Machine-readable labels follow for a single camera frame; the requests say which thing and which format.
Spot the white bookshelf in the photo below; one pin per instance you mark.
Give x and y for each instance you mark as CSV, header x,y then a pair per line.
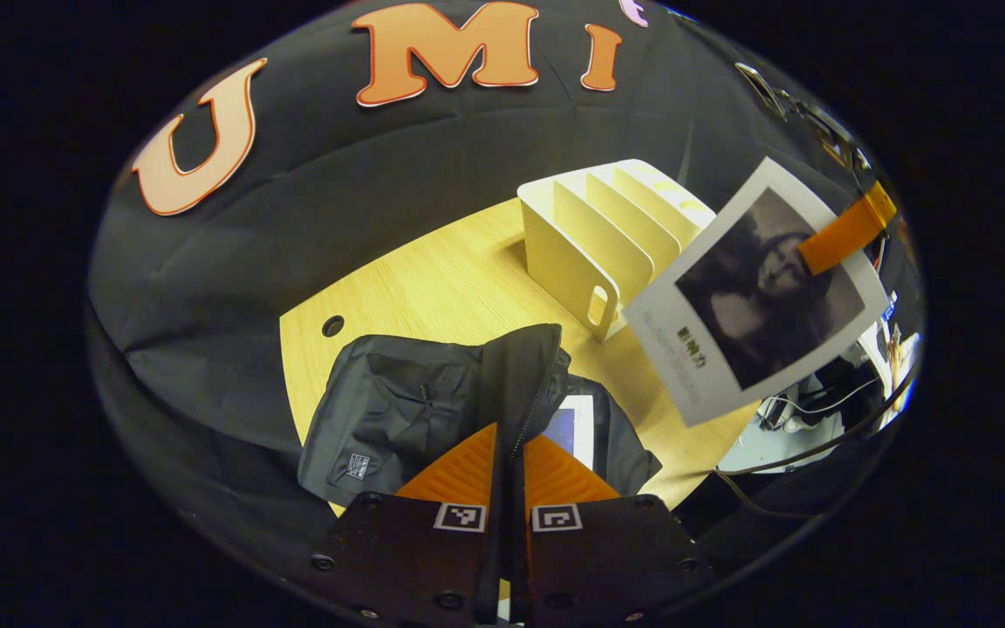
x,y
568,262

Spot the portrait cover book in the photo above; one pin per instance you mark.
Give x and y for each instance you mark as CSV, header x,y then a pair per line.
x,y
729,331

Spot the black schoolbag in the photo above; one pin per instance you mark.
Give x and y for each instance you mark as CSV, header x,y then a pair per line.
x,y
389,410

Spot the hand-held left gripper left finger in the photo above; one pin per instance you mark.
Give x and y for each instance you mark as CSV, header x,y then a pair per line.
x,y
415,567

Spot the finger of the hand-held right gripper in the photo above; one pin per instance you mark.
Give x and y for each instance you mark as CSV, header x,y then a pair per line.
x,y
847,228

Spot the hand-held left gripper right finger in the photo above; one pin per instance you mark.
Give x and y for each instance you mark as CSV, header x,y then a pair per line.
x,y
616,567

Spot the blue cover book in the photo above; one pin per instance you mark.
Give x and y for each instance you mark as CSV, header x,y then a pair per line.
x,y
577,427

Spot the round black desk grommet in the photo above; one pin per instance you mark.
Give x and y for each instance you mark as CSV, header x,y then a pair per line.
x,y
333,325

